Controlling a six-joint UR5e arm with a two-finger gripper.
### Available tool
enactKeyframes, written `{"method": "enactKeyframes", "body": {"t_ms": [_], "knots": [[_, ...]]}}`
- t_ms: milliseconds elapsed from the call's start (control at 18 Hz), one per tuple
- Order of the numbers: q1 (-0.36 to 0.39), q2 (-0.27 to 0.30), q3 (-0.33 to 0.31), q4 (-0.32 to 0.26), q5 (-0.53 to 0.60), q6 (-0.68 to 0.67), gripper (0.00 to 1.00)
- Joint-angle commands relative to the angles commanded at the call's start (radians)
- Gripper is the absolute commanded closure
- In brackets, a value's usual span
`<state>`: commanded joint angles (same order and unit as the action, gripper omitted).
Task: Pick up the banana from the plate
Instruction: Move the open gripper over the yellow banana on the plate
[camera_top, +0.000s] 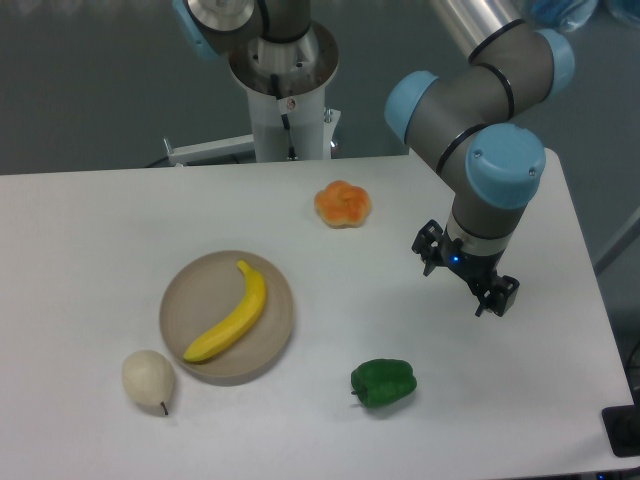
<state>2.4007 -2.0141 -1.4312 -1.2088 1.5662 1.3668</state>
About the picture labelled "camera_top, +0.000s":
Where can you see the beige round plate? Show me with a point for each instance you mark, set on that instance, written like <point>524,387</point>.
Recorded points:
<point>204,294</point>

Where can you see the orange flower-shaped bread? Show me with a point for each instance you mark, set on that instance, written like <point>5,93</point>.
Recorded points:
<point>341,204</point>

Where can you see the white pear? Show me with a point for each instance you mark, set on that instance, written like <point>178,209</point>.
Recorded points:
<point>148,379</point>

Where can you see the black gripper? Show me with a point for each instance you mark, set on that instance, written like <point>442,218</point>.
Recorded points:
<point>471,258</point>

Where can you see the yellow banana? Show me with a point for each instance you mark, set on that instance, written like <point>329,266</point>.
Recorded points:
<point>237,323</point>

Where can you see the blue plastic bag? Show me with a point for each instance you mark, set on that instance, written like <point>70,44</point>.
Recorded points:
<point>561,15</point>

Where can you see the green bell pepper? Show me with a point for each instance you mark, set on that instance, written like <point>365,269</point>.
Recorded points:
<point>381,382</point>

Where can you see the black device at table edge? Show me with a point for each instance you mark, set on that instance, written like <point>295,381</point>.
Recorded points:
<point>622,428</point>

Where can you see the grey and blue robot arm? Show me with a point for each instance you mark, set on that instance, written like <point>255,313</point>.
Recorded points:
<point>462,128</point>

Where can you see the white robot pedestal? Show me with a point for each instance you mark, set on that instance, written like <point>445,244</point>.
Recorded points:
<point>285,88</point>

